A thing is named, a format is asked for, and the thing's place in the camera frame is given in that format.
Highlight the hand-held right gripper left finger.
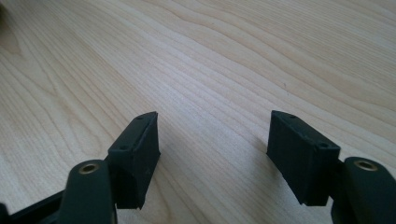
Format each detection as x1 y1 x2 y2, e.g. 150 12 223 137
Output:
106 110 162 210

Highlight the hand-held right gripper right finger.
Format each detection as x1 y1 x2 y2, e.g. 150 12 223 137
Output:
265 109 342 207

